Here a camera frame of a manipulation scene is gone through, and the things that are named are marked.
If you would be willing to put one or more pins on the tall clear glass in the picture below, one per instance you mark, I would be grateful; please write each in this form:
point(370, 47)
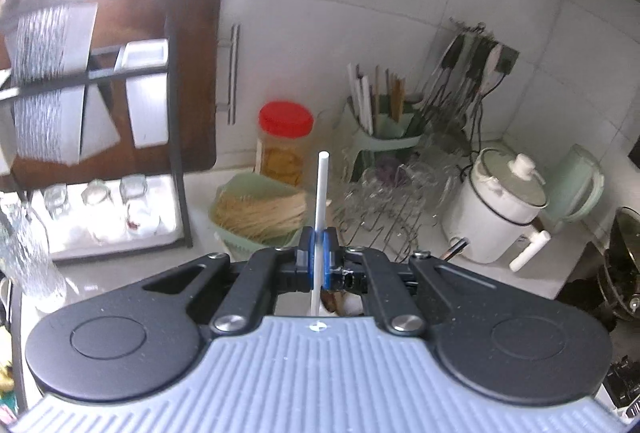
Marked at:
point(332, 138)

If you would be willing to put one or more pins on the large textured glass tumbler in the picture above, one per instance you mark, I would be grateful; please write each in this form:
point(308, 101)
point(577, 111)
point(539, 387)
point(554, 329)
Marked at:
point(30, 258)

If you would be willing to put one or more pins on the dried noodles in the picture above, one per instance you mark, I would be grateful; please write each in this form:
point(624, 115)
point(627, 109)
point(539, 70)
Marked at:
point(260, 215)

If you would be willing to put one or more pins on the wooden cutting board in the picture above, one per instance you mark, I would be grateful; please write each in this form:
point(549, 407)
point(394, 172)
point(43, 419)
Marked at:
point(195, 63)

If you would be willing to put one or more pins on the white rice cooker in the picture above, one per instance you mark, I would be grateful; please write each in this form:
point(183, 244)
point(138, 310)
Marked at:
point(490, 213)

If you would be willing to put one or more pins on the white chopstick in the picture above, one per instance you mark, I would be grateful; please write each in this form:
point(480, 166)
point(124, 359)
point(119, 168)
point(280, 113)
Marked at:
point(322, 193)

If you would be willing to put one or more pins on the black cooktop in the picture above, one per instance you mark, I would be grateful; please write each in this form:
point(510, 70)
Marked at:
point(580, 293)

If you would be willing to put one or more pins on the green electric kettle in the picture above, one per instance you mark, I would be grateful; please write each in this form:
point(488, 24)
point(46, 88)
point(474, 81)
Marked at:
point(575, 183)

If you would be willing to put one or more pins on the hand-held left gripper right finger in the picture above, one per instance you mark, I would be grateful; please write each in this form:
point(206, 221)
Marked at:
point(329, 258)

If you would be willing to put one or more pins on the bundle of assorted chopsticks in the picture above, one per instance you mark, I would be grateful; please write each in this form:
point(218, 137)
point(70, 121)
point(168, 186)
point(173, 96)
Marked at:
point(370, 93)

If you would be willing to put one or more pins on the black chopstick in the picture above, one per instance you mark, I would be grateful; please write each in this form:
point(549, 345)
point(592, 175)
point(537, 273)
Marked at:
point(456, 247)

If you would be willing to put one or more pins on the wall power strip with plugs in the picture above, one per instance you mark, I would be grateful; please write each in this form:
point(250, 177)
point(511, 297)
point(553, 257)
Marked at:
point(475, 58)

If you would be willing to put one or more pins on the yellow green cloth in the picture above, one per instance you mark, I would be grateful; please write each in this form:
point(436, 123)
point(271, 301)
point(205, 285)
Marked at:
point(6, 373)

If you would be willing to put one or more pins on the glasses on white tray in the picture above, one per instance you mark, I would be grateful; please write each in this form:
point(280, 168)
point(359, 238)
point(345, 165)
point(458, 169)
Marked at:
point(100, 243)

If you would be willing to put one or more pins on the metal wok with lid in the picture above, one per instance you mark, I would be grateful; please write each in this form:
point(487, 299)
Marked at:
point(622, 263)

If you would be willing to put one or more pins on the red lid plastic jar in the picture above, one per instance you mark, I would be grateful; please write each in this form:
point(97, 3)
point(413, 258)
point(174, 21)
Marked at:
point(285, 148)

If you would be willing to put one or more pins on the black metal dish rack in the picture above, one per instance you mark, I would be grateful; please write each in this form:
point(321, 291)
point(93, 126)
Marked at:
point(175, 113)

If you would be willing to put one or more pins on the clear glass jar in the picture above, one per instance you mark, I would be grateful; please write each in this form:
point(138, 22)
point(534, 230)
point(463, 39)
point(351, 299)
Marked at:
point(95, 195)
point(56, 200)
point(134, 190)

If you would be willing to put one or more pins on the white dish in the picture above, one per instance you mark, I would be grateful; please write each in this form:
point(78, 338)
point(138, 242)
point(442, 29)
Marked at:
point(142, 103)

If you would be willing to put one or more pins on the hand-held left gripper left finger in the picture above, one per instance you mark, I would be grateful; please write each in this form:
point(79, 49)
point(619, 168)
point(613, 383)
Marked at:
point(306, 258)

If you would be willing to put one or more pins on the textured glass plate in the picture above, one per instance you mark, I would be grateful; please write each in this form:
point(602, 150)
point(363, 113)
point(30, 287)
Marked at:
point(45, 78)

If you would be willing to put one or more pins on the white ceramic jar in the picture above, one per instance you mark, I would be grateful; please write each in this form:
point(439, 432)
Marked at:
point(350, 305)

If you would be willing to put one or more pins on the group of clear glass cups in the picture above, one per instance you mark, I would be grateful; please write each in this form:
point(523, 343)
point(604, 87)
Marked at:
point(400, 183)

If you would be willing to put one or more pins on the green plastic basket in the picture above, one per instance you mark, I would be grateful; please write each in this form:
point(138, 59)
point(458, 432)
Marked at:
point(225, 193)

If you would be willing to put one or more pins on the green utensil holder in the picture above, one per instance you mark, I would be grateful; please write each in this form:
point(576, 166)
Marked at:
point(385, 138)

